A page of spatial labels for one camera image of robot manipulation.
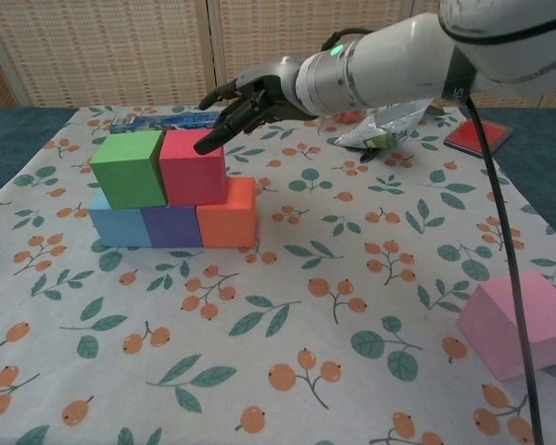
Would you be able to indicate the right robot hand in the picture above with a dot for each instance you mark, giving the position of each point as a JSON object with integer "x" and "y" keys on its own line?
{"x": 259, "y": 99}

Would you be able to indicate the red foam cube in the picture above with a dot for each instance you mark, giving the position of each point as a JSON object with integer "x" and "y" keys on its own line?
{"x": 192, "y": 171}

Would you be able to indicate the orange foam cube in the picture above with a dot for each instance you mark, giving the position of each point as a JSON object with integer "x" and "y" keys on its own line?
{"x": 227, "y": 218}

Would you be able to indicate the green foam cube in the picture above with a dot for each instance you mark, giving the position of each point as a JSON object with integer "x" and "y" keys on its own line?
{"x": 127, "y": 171}

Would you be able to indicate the purple foam cube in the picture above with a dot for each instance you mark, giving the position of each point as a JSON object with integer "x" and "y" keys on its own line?
{"x": 171, "y": 227}

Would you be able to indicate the light blue foam cube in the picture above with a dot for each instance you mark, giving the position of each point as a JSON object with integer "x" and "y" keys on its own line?
{"x": 118, "y": 227}

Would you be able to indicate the pink foam cube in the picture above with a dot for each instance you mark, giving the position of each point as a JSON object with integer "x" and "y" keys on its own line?
{"x": 500, "y": 324}

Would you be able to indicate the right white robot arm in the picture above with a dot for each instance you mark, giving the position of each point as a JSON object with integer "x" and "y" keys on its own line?
{"x": 421, "y": 60}

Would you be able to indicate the blue cookie box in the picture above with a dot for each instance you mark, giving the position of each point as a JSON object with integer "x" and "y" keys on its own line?
{"x": 167, "y": 121}

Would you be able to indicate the silver snack bag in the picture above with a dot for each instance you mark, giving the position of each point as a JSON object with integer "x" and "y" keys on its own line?
{"x": 384, "y": 127}

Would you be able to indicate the woven bamboo folding screen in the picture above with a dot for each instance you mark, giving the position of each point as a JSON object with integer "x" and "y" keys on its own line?
{"x": 120, "y": 46}

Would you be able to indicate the red ink pad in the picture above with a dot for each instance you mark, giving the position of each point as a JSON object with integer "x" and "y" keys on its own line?
{"x": 468, "y": 134}

